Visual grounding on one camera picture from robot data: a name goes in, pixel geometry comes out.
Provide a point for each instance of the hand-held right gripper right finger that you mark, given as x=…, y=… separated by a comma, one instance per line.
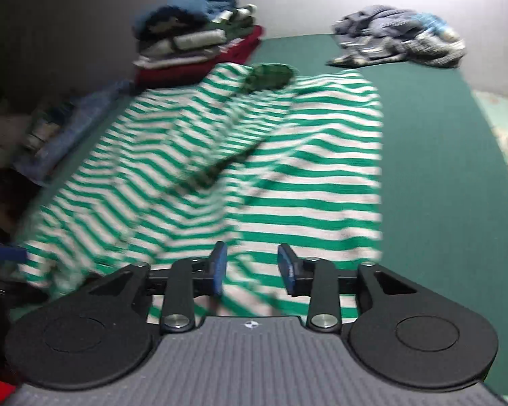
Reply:
x=288, y=268

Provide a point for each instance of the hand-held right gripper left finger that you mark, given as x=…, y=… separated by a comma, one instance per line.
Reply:
x=218, y=270

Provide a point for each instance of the pale green side table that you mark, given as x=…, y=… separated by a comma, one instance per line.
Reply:
x=495, y=110

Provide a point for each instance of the dark red folded sweater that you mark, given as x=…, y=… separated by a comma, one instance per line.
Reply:
x=173, y=74

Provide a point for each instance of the grey blue crumpled sweater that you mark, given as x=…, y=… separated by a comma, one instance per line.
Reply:
x=381, y=21

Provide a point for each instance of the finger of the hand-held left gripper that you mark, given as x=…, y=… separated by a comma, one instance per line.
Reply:
x=8, y=254

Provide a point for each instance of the green white striped shirt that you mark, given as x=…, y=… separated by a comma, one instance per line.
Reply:
x=279, y=177

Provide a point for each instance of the blue floral cloth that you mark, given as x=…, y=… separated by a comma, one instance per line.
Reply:
x=76, y=122

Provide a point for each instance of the white folded garment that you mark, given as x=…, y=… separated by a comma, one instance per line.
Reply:
x=161, y=61

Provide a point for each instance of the blue patterned knit sweater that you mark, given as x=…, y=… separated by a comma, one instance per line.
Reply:
x=186, y=8

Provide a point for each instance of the dark green white folded shirt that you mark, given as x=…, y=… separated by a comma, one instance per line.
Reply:
x=194, y=40

